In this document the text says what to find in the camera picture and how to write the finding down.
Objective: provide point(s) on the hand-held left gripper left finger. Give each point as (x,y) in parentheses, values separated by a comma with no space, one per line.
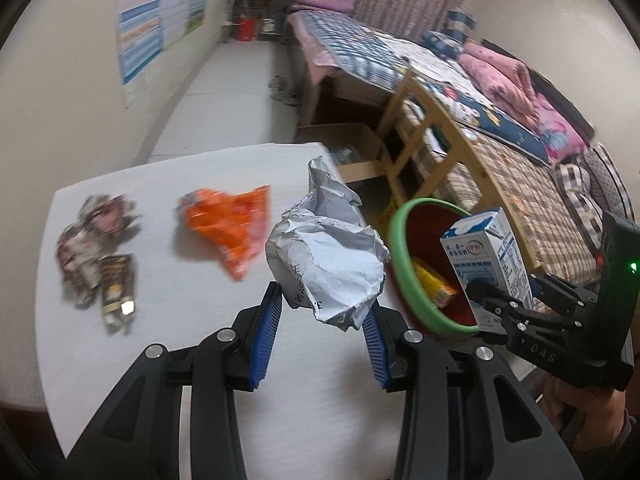
(265,335)

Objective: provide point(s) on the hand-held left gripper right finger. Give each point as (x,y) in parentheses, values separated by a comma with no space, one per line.
(374,340)

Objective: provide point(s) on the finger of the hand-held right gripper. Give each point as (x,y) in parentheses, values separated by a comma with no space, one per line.
(565,290)
(492,305)

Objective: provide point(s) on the white and blue milk carton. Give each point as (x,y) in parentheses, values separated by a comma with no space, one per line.
(490,255)

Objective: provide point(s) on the yellow cardboard box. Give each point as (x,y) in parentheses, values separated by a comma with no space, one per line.
(432,282)

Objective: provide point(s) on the red bin with green rim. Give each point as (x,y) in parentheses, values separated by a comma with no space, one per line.
(400,260)

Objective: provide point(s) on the grey mailing bag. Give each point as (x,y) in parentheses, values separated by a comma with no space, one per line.
(330,260)

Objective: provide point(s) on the person's right hand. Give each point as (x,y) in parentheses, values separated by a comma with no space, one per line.
(595,410)

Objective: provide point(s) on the grey plaid pillow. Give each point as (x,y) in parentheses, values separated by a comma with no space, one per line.
(590,185)

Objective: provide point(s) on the bed with plaid sheet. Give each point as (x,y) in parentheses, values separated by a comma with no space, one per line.
(500,195)

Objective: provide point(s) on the orange snack packet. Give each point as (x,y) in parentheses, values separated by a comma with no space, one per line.
(225,225)

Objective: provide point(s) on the brown and gold wrapper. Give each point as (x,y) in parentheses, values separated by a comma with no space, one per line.
(117,285)

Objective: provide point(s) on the brown cardboard box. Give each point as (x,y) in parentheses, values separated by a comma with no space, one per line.
(360,170)

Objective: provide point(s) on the navy cartoon blanket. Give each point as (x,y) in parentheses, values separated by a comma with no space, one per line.
(480,110)

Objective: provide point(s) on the crumpled reddish newspaper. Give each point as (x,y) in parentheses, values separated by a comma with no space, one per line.
(85,250)

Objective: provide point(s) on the wooden chair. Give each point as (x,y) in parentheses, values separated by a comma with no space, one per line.
(415,105)

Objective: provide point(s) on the pink floral quilt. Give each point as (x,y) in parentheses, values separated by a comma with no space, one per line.
(510,80)

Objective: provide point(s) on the grey slippers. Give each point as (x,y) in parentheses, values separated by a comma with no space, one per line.
(282,90)

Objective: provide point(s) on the blue checked pillow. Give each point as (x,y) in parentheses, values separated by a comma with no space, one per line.
(460,21)

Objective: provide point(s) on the striped blue blanket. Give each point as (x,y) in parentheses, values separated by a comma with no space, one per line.
(350,45)

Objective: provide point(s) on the red bucket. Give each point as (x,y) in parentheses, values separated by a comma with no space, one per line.
(247,29)

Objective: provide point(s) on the large blue wall poster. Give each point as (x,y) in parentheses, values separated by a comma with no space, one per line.
(145,25)

